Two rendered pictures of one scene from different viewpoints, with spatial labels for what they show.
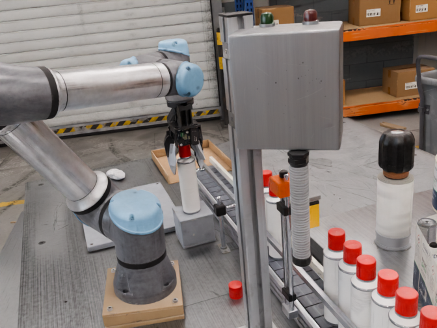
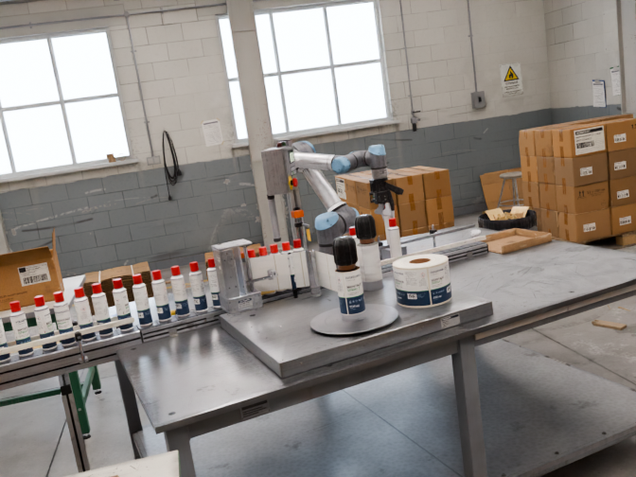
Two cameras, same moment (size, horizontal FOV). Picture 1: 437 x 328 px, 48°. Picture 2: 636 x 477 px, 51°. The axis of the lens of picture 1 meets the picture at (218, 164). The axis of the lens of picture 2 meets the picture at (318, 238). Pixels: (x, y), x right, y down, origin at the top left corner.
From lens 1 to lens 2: 308 cm
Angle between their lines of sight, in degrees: 81
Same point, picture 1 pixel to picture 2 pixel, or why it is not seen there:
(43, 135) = (311, 177)
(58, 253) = not seen: hidden behind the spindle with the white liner
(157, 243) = (322, 237)
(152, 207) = (323, 219)
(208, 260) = not seen: hidden behind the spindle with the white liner
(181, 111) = (375, 184)
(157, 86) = (325, 165)
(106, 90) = (305, 162)
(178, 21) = not seen: outside the picture
